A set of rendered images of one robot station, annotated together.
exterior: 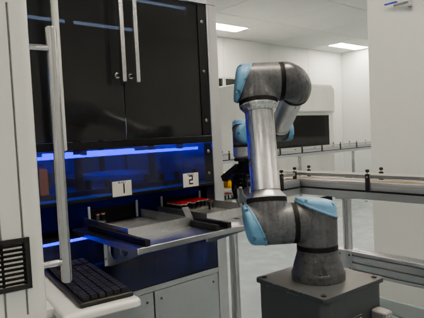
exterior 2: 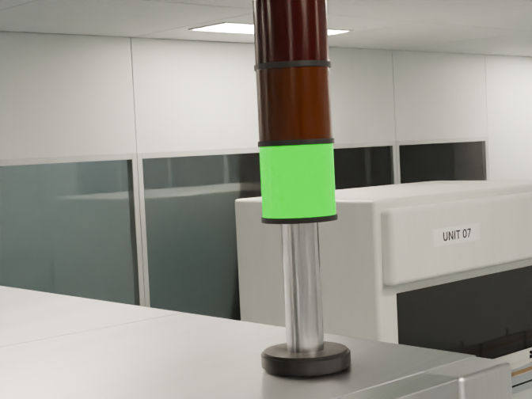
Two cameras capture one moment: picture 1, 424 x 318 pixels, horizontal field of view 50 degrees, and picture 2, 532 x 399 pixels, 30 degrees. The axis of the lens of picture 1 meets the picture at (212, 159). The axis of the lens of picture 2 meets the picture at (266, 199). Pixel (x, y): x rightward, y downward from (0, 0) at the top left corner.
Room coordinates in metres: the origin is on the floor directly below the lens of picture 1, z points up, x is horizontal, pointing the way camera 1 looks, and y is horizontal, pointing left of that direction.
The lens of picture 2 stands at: (1.50, 0.14, 2.25)
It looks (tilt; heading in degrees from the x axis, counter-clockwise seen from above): 3 degrees down; 358
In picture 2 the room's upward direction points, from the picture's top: 3 degrees counter-clockwise
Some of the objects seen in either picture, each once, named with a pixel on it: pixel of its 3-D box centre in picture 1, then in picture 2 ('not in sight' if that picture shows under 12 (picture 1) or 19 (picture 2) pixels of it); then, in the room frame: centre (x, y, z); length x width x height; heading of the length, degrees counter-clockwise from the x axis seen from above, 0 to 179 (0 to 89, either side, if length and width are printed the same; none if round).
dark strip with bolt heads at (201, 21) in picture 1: (205, 94); not in sight; (2.08, 0.02, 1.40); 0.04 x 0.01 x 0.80; 130
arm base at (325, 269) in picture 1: (317, 260); not in sight; (1.30, -0.29, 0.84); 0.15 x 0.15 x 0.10
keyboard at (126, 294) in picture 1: (83, 278); not in sight; (1.30, 0.39, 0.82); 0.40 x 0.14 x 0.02; 33
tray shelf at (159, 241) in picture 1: (183, 224); not in sight; (1.78, 0.12, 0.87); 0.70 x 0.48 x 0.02; 130
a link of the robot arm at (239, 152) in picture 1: (243, 152); not in sight; (1.86, -0.13, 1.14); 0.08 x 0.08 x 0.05
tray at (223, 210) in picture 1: (205, 209); not in sight; (1.94, 0.04, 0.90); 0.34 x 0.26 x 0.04; 40
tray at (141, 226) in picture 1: (135, 221); not in sight; (1.72, 0.30, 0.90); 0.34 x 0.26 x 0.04; 40
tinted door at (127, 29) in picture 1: (168, 67); not in sight; (1.97, 0.17, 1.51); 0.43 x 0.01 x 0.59; 130
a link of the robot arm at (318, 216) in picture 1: (313, 219); not in sight; (1.30, -0.28, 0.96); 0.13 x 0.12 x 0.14; 93
